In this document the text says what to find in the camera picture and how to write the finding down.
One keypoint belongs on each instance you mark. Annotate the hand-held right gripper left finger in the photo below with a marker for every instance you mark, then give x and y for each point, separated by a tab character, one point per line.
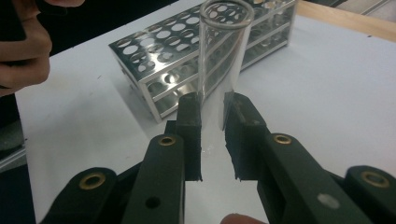
190	140

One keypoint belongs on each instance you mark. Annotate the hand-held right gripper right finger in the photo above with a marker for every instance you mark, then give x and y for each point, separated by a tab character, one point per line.
249	143

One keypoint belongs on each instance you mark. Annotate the silver metal test tube rack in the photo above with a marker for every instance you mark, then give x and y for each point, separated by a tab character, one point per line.
168	72

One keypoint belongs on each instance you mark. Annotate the clear glass test tube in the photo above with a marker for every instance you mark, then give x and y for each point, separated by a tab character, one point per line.
218	62

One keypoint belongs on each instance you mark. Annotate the white table board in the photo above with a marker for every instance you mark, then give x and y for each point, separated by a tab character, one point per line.
311	93

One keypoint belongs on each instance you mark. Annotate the wooden table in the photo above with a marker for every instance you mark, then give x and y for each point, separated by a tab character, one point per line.
342	21

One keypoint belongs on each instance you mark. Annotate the aluminium floor rail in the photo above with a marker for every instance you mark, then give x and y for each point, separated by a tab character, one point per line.
12	160

